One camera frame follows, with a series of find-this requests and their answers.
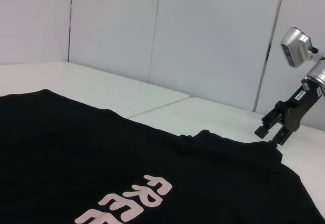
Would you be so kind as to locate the black FREE print t-shirt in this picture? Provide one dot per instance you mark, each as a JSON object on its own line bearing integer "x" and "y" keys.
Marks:
{"x": 101, "y": 145}

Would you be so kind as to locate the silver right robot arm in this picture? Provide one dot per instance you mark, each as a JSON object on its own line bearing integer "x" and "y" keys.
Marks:
{"x": 317, "y": 74}

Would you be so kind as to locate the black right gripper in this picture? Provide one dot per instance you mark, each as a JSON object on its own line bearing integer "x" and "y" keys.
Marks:
{"x": 294, "y": 112}

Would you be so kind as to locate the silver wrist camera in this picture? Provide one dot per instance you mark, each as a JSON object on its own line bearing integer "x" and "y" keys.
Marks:
{"x": 294, "y": 43}

